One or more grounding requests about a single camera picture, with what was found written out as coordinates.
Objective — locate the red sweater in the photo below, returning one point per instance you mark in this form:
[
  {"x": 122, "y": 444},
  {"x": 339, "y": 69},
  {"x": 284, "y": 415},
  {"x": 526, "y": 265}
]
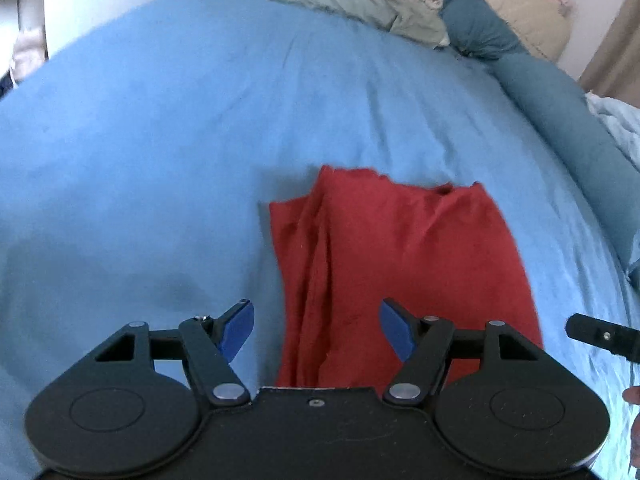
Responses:
[{"x": 400, "y": 240}]

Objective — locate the person's right hand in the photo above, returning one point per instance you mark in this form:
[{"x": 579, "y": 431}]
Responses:
[{"x": 636, "y": 440}]

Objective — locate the light blue blanket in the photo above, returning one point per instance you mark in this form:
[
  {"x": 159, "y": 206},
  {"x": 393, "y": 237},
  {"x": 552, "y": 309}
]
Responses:
[{"x": 617, "y": 125}]

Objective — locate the beige curtain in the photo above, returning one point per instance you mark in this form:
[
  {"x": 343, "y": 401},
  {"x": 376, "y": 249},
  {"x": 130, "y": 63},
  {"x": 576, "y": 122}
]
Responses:
[{"x": 615, "y": 50}]

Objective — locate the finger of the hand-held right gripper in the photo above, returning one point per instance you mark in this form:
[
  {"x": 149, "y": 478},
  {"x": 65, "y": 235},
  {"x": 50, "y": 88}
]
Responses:
[{"x": 600, "y": 335}]

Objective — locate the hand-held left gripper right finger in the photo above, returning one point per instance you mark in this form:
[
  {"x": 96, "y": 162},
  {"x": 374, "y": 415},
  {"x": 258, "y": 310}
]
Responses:
[{"x": 397, "y": 332}]

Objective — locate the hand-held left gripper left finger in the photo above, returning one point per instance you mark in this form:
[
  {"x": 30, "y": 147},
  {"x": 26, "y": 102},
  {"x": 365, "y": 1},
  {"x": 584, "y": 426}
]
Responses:
[{"x": 237, "y": 330}]

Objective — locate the white cloth bag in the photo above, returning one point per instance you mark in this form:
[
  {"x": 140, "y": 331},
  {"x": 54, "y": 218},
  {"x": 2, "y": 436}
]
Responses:
[{"x": 29, "y": 52}]

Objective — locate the teal duvet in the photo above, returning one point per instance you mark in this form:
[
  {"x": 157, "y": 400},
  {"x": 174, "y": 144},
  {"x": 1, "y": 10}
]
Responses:
[{"x": 570, "y": 130}]

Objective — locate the pale pink plush toy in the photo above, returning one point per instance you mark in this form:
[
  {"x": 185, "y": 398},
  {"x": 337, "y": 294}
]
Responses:
[{"x": 562, "y": 0}]

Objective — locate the grey-green pillow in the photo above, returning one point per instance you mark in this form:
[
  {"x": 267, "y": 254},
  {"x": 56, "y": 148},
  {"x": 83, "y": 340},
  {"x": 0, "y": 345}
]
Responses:
[{"x": 360, "y": 2}]

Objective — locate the teal pillow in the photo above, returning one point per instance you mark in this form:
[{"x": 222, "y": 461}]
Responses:
[{"x": 477, "y": 25}]

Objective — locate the beige padded headboard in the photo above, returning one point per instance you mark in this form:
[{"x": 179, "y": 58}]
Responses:
[{"x": 500, "y": 5}]

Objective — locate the blue bed sheet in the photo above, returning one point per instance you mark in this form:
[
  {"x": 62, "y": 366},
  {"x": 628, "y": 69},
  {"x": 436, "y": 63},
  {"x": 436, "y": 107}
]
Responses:
[{"x": 150, "y": 160}]

